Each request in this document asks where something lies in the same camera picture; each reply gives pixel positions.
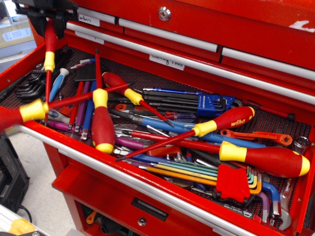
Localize silver adjustable wrench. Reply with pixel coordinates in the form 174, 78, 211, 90
271, 178, 296, 231

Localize grey blue handle tool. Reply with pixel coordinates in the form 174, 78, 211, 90
48, 110, 70, 124

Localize open red drawer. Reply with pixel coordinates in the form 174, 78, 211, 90
0, 31, 315, 236

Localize wiha screwdriver centre right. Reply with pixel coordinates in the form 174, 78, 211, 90
115, 106, 255, 162

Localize chrome cabinet lock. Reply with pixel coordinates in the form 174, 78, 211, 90
158, 6, 172, 21

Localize white markers label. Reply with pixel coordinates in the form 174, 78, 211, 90
78, 13, 100, 27

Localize black torx key set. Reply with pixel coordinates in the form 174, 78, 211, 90
0, 48, 73, 101

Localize white cutting tools label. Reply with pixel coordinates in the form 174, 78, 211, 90
149, 55, 185, 71

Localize chrome socket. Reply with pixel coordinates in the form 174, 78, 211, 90
293, 136, 311, 155

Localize magenta handled tool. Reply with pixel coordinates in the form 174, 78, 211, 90
48, 120, 148, 149

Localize blue white precision screwdriver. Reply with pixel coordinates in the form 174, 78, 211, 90
49, 68, 69, 102

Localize clear blue small screwdriver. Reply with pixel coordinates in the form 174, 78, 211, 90
165, 113, 196, 122

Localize small red yellow screwdriver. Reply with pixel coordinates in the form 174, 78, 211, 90
43, 18, 59, 126

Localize red yellow screwdriver centre back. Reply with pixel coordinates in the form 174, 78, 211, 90
102, 72, 174, 126

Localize big red yellow screwdriver right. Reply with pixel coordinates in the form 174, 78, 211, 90
122, 128, 311, 178

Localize red yellow phillips screwdriver upright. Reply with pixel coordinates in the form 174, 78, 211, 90
91, 49, 115, 154

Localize black box on floor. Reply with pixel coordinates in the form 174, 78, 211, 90
0, 133, 30, 212

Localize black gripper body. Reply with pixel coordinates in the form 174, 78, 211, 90
12, 0, 79, 19

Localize orange black utility knife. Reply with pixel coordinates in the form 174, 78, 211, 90
114, 103, 155, 116

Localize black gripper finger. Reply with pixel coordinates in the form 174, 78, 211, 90
54, 12, 74, 39
28, 12, 47, 37

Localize blue handled long tool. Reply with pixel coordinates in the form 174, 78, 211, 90
108, 108, 266, 148

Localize orange flat wrench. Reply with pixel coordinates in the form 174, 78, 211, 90
220, 129, 293, 146

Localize blue hex key set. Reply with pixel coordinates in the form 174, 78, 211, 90
143, 88, 243, 117

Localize black holder coloured hex keys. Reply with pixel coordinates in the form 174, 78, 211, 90
68, 60, 107, 142

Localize large wiha screwdriver left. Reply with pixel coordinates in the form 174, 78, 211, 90
0, 86, 123, 131

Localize red tool chest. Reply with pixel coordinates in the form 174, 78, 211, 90
0, 0, 315, 236

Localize red holder rainbow hex keys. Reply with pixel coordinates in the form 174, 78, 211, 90
126, 155, 282, 218

